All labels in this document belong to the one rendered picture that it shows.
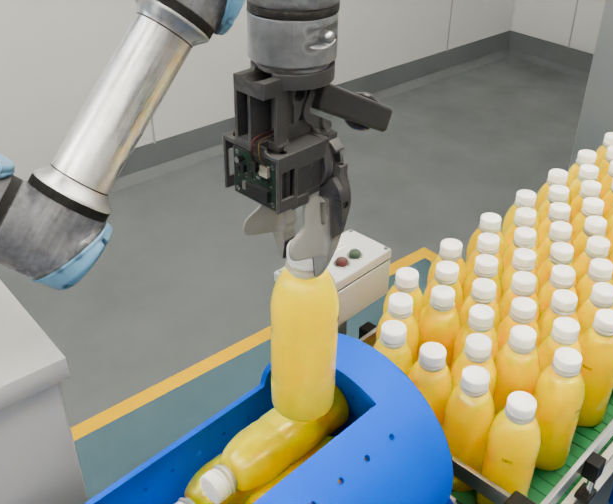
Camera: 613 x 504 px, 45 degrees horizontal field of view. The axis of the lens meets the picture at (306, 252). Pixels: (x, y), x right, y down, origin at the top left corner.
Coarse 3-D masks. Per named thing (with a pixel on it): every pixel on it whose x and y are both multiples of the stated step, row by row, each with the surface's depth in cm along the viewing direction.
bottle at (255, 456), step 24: (336, 408) 97; (240, 432) 93; (264, 432) 92; (288, 432) 92; (312, 432) 94; (240, 456) 89; (264, 456) 90; (288, 456) 92; (240, 480) 89; (264, 480) 90
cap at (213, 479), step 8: (208, 472) 89; (216, 472) 89; (200, 480) 89; (208, 480) 88; (216, 480) 88; (224, 480) 88; (208, 488) 89; (216, 488) 87; (224, 488) 88; (208, 496) 90; (216, 496) 88; (224, 496) 88
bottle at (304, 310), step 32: (288, 288) 75; (320, 288) 75; (288, 320) 75; (320, 320) 75; (288, 352) 78; (320, 352) 78; (288, 384) 80; (320, 384) 80; (288, 416) 83; (320, 416) 83
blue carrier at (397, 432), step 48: (336, 384) 99; (384, 384) 88; (192, 432) 96; (336, 432) 104; (384, 432) 84; (432, 432) 87; (144, 480) 92; (288, 480) 77; (336, 480) 79; (384, 480) 82; (432, 480) 87
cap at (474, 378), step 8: (464, 368) 106; (472, 368) 106; (480, 368) 106; (464, 376) 105; (472, 376) 105; (480, 376) 105; (488, 376) 105; (464, 384) 105; (472, 384) 104; (480, 384) 104; (488, 384) 105
